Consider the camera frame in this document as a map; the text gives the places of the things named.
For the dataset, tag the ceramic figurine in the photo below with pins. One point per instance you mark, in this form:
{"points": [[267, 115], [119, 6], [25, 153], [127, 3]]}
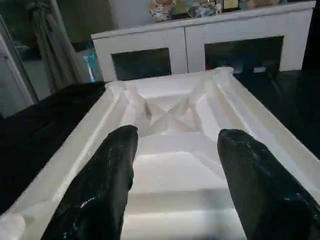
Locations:
{"points": [[161, 10]]}

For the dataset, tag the white cabinet with glass doors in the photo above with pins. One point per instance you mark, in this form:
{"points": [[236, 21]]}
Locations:
{"points": [[190, 35]]}

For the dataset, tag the white plastic table top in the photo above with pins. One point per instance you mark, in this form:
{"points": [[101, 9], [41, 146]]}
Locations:
{"points": [[175, 170]]}

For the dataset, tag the black work mat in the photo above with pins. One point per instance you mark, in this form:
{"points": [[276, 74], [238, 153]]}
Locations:
{"points": [[40, 130]]}

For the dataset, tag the grey curtain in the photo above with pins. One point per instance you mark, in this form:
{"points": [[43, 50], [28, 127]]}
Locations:
{"points": [[55, 45]]}

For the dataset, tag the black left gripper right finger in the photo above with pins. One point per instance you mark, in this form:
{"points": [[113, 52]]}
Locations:
{"points": [[270, 195]]}

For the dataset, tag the small decorative bowl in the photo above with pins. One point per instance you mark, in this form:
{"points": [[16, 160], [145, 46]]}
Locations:
{"points": [[205, 10]]}

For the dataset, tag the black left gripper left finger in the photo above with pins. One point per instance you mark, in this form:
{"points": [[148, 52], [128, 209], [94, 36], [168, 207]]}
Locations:
{"points": [[95, 190]]}

